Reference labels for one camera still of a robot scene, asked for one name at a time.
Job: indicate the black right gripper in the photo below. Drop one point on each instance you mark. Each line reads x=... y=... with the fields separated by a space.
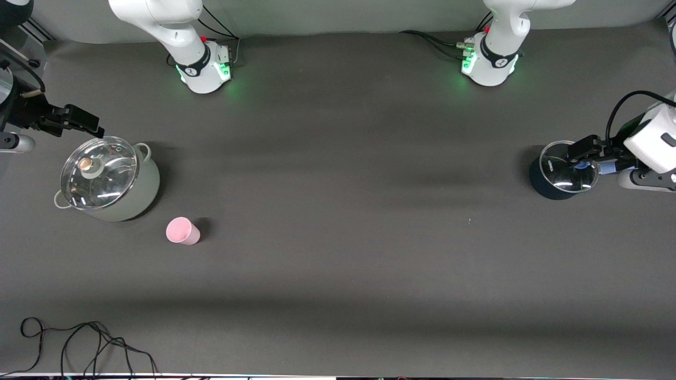
x=25 y=112

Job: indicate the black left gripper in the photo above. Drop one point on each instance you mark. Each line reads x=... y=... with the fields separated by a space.
x=617 y=150

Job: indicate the pink plastic cup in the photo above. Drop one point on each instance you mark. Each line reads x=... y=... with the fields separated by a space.
x=182 y=231

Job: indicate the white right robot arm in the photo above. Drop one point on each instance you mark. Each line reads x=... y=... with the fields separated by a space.
x=179 y=31

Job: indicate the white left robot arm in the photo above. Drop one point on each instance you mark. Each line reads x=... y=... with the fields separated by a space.
x=494 y=68

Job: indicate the glass lid with blue knob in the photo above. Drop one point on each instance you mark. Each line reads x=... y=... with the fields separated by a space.
x=560 y=179

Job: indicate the dark blue saucepan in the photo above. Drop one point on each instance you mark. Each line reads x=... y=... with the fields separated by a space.
x=541 y=190

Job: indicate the glass lid with metal knob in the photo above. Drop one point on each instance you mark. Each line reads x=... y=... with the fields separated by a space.
x=105 y=179

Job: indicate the pale green cooking pot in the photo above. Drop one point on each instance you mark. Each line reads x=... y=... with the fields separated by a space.
x=142 y=195

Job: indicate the aluminium frame rail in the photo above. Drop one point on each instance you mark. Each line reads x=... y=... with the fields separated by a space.
x=42 y=31

